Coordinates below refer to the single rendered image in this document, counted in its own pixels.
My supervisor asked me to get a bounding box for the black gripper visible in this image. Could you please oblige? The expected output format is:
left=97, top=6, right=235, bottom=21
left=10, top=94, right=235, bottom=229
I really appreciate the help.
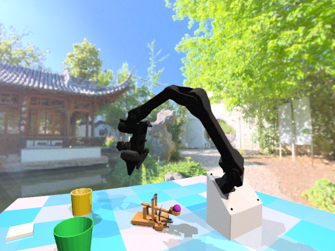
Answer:
left=120, top=135, right=149, bottom=176

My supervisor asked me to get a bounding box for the yellow cup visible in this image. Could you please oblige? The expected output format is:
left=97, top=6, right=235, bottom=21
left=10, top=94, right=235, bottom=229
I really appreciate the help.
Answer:
left=71, top=188, right=92, bottom=217

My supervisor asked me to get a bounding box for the purple ball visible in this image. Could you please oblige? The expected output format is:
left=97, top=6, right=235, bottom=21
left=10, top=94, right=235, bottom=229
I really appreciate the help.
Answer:
left=173, top=204, right=181, bottom=212

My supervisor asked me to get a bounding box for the green open cup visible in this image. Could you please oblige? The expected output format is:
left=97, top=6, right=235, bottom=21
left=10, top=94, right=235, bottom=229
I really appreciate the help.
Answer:
left=53, top=216, right=94, bottom=251

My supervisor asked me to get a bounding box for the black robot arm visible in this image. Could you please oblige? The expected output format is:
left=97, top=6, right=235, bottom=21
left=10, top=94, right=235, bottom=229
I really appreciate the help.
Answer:
left=118, top=85, right=244, bottom=194

